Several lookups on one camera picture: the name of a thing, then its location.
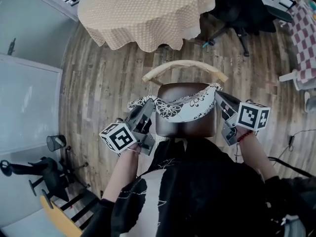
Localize thick black cable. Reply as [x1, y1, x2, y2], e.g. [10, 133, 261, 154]
[267, 156, 315, 178]

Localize person's right forearm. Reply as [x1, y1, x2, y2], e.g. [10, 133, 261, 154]
[236, 131, 277, 182]

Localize person's left forearm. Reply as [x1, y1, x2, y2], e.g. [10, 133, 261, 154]
[101, 147, 142, 203]

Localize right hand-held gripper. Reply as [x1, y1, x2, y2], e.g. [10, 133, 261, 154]
[214, 91, 271, 147]

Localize white black floral cushion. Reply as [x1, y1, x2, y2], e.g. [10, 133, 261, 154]
[127, 82, 223, 123]

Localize round table beige dotted tablecloth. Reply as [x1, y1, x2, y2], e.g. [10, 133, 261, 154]
[77, 0, 218, 53]

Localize person's black white patterned clothing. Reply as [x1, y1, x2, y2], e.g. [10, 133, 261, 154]
[81, 137, 316, 237]

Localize yellow chair black slats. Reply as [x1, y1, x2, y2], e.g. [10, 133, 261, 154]
[40, 191, 100, 237]

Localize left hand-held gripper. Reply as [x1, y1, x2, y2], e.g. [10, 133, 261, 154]
[99, 98, 157, 156]

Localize black mesh waste bin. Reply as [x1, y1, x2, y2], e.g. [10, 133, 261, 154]
[46, 134, 67, 153]

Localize table with checkered tablecloth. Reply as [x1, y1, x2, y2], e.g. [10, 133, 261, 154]
[286, 0, 316, 84]

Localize white cabinet panel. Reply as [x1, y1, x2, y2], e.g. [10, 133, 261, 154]
[0, 53, 64, 156]

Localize black office chair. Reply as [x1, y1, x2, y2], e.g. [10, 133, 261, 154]
[197, 0, 294, 58]
[0, 146, 91, 204]

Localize red string bracelet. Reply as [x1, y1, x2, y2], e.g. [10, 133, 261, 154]
[237, 129, 254, 143]

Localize wooden chair brown leather seat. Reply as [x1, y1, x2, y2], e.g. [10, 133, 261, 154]
[142, 60, 229, 139]

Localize black power cable with adapter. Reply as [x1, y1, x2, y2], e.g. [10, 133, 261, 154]
[278, 128, 316, 160]

